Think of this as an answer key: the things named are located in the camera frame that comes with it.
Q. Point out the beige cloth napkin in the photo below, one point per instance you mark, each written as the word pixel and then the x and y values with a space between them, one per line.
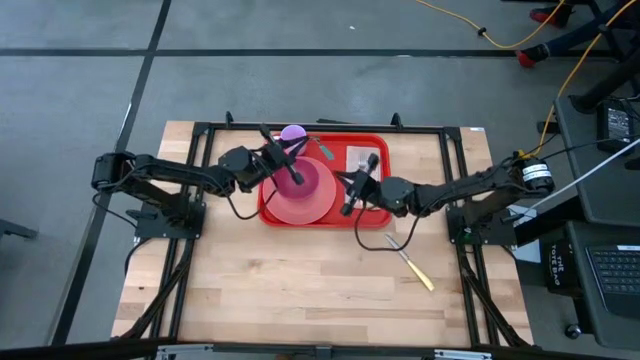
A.
pixel 352 157

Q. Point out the person's foot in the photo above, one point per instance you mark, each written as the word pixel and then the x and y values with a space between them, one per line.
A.
pixel 530 56
pixel 547 16

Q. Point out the person's leg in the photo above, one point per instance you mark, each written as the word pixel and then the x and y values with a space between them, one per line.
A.
pixel 580 35

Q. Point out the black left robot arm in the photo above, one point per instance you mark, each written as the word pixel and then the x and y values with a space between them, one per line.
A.
pixel 165 172

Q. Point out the black laptop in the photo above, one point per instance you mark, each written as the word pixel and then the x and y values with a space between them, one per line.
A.
pixel 617 272

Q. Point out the black caster wheel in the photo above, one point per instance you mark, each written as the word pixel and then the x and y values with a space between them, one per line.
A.
pixel 573 331

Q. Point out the black chair base leg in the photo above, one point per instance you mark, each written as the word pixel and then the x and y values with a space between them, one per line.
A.
pixel 15 229

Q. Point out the black tote bag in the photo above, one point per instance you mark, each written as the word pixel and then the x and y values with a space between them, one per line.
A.
pixel 557 265

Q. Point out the magenta plastic bowl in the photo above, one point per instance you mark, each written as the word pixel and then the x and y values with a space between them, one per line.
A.
pixel 310 175

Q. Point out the black desk leg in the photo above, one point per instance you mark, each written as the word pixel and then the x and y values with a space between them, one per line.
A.
pixel 615 80

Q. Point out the black frame clamp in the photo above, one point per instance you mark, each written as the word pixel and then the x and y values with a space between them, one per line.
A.
pixel 230 119
pixel 396 120

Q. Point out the black rig bar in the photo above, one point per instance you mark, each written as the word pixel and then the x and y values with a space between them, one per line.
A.
pixel 320 351

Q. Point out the white rod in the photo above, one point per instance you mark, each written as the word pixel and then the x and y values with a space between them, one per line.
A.
pixel 600 168

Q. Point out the black power strip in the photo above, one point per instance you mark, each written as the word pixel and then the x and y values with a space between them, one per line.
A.
pixel 545 127

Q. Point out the pink plastic plate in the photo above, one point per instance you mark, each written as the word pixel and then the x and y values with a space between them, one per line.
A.
pixel 300 212

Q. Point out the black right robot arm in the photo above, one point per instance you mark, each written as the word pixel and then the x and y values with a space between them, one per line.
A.
pixel 450 190

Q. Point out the lilac plastic cup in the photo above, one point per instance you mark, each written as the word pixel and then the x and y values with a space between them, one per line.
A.
pixel 292 132

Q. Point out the black power adapter box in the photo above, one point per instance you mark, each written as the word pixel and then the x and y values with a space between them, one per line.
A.
pixel 617 125

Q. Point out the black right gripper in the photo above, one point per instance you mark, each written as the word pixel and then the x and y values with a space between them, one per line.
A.
pixel 369 190

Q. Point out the red plastic tray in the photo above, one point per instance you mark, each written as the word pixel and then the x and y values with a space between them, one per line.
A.
pixel 340 139

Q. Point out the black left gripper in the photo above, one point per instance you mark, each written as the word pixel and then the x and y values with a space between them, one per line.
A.
pixel 270 157

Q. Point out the white paper sheet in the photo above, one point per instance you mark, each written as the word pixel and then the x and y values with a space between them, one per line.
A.
pixel 527 254

